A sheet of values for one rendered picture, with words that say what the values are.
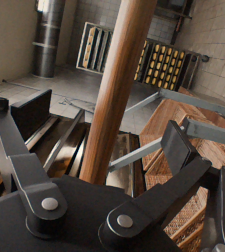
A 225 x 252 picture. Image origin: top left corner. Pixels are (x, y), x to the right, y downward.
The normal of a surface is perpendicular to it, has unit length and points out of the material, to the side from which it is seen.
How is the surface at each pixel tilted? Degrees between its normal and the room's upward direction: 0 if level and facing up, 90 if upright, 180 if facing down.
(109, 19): 90
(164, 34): 90
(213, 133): 90
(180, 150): 0
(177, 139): 0
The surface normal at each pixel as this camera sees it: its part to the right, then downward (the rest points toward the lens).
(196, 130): -0.05, 0.39
